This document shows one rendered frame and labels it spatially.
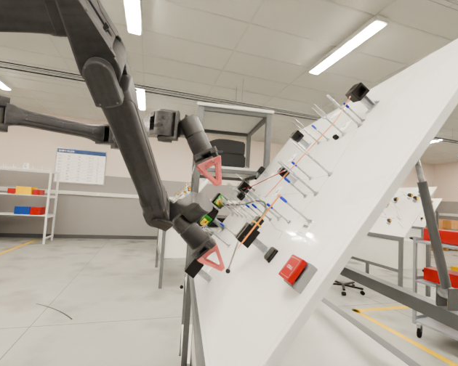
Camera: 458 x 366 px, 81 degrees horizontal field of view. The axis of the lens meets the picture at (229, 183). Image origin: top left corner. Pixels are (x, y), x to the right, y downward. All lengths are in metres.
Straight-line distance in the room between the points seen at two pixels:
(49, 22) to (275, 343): 0.57
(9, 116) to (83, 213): 7.40
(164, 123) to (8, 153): 8.30
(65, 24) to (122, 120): 0.16
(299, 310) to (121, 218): 7.83
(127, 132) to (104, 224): 7.80
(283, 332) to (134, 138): 0.43
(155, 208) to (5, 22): 0.41
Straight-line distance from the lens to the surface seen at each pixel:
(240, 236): 0.75
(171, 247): 3.92
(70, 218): 8.44
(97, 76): 0.44
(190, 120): 0.74
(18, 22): 0.48
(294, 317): 0.52
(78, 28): 0.44
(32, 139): 8.83
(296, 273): 0.53
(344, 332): 1.15
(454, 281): 3.30
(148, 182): 0.60
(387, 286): 1.05
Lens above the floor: 1.23
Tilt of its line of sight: 4 degrees up
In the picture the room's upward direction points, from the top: 3 degrees clockwise
